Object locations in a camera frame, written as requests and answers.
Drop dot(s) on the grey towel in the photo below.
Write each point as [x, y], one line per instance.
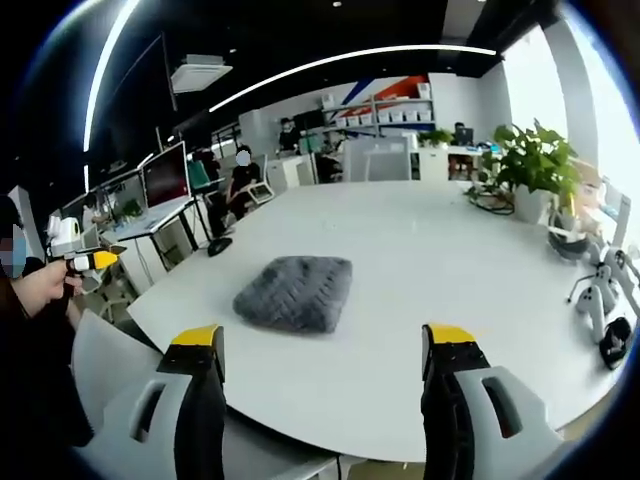
[296, 293]

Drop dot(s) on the person's left hand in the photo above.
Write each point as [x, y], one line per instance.
[45, 285]

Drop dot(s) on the white office desk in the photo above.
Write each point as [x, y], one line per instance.
[150, 225]

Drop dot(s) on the computer monitor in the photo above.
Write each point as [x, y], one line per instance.
[166, 176]

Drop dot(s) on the black computer mouse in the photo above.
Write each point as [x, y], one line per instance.
[219, 246]

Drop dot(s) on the black pouch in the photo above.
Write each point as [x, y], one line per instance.
[616, 343]

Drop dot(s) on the white game controller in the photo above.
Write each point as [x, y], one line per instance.
[597, 290]

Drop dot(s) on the white headset device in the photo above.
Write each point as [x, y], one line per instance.
[567, 240]

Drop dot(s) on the ceiling air conditioner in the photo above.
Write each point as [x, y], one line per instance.
[201, 73]

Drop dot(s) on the potted green plant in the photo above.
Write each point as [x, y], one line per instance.
[537, 170]

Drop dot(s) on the white mesh chair back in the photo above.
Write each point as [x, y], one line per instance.
[377, 159]

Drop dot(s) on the small green plant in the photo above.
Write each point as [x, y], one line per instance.
[436, 137]

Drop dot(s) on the white storage shelf with boxes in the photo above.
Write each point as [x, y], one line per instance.
[380, 111]

